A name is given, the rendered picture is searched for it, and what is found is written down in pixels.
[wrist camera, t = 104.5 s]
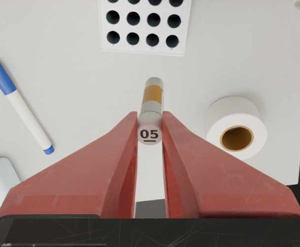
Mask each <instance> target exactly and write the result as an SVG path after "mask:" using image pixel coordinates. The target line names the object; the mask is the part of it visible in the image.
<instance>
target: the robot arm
mask: <svg viewBox="0 0 300 247"><path fill-rule="evenodd" d="M137 127H138V113H137V111H131V112H129V113H128V114H127V115H126V116H125V117H124V118H123V119H122V120H121V121H120V122H119V123H118V124H117V125H116V126H115V127H113V128H112V129H111V130H110V131H109V132H108V133H106V134H105V135H103V136H101V137H100V138H98V139H96V140H94V141H93V142H91V143H89V144H87V145H86V146H84V147H82V148H80V149H79V150H77V151H75V152H73V153H72V154H70V155H68V156H66V157H65V158H63V159H61V160H59V161H58V162H56V163H54V164H52V165H51V166H49V167H47V168H45V169H44V170H42V171H40V172H38V173H37V174H35V175H33V176H32V177H30V178H28V179H26V180H25V181H23V182H21V183H19V184H17V185H16V186H14V187H12V188H11V189H10V190H9V191H8V193H7V195H6V197H5V199H4V201H3V203H2V205H1V207H0V247H300V206H299V204H298V202H297V200H296V198H295V196H294V194H293V192H292V190H291V189H290V188H289V187H287V186H285V185H284V184H282V183H280V182H278V181H277V180H275V179H273V178H271V177H270V176H268V175H266V174H264V173H262V172H261V171H259V170H257V169H256V168H254V167H252V166H250V165H249V164H247V163H245V162H243V161H242V160H240V159H238V158H236V157H234V156H233V155H231V154H229V153H227V152H226V151H224V150H222V149H220V148H219V147H217V146H215V145H213V144H212V143H210V142H208V141H206V140H205V139H203V138H201V137H199V136H198V135H196V134H194V133H193V132H191V131H190V130H189V129H188V128H187V127H186V126H185V125H184V124H183V123H182V122H181V121H179V120H178V119H177V118H176V117H175V116H174V115H173V114H172V113H171V112H169V111H163V113H162V129H163V134H162V169H163V182H164V194H165V206H166V218H135V219H134V218H133V217H134V206H135V194H136V182H137V168H138V133H137Z"/></svg>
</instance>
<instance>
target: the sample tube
mask: <svg viewBox="0 0 300 247"><path fill-rule="evenodd" d="M163 111H164V83H163V81H162V80H161V79H160V78H158V77H151V78H149V79H148V80H147V81H146V83H145V88H144V92H143V97H142V103H141V109H140V115H139V117H138V127H137V133H138V141H139V142H141V143H142V144H144V145H148V146H152V145H156V144H158V143H159V142H161V140H162V134H163V129H162V113H163Z"/></svg>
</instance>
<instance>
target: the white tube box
mask: <svg viewBox="0 0 300 247"><path fill-rule="evenodd" d="M190 7H191V0H98V13H99V35H100V51H109V52H124V53H139V54H154V55H169V56H184V55H185V48H186V40H187V31H188V23H189V16H190Z"/></svg>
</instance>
